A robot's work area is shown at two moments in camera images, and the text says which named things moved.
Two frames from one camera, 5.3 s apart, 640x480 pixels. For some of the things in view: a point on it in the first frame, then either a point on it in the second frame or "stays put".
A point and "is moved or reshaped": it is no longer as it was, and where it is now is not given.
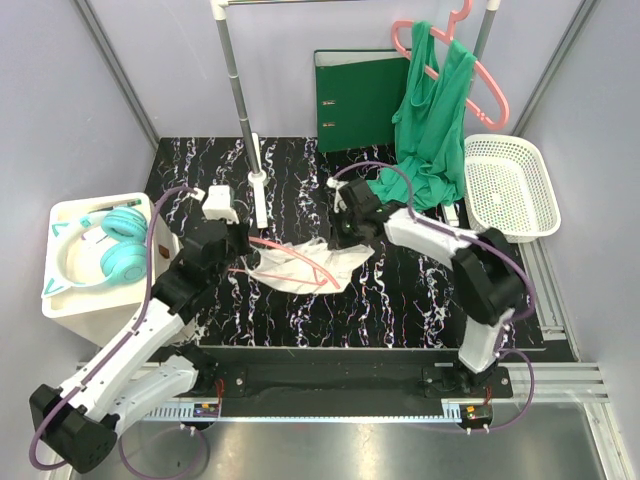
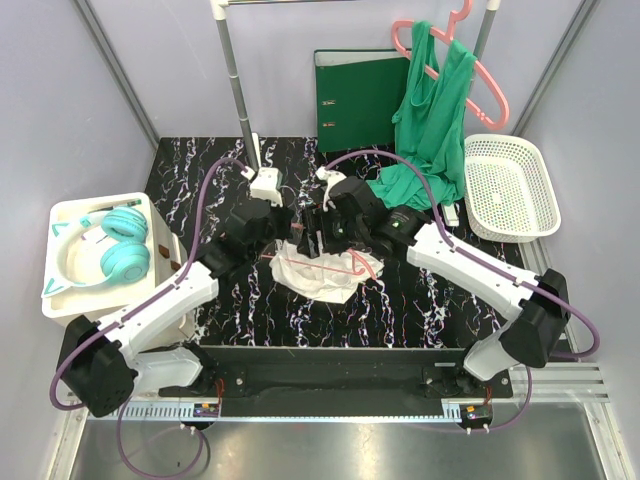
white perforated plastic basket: [508, 187] stays put
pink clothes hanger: [285, 279] → [361, 267]
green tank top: [430, 122] stays put
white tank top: [339, 264] is moved or reshaped
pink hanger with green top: [492, 122] stays put
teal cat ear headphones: [125, 258] stays put
